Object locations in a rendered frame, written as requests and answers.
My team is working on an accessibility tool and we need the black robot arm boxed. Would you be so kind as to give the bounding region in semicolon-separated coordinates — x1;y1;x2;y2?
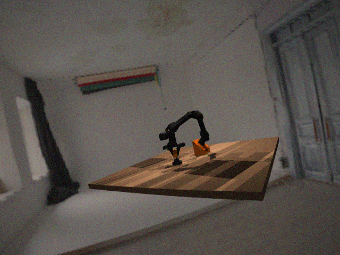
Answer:
159;110;210;148

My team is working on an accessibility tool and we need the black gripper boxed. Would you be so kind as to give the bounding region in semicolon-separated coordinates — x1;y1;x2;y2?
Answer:
163;138;185;156

